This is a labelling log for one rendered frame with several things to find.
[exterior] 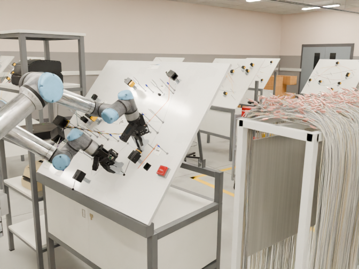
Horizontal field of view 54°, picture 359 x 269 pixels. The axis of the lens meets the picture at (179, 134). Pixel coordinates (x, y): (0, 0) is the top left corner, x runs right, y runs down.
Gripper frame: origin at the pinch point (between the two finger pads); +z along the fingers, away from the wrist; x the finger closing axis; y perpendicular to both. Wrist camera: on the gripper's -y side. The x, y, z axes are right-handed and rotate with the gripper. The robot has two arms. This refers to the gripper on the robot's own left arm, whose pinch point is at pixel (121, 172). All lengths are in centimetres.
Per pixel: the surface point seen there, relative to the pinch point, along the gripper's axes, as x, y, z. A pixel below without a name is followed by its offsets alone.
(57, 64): 92, -48, -57
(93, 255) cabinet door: -19, -56, 29
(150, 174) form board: -0.1, 12.7, 10.8
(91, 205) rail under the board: -7.2, -29.8, 3.7
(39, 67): 81, -51, -65
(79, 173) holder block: 5.4, -27.8, -11.4
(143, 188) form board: -7.1, 8.8, 11.6
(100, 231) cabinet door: -14.0, -36.8, 18.8
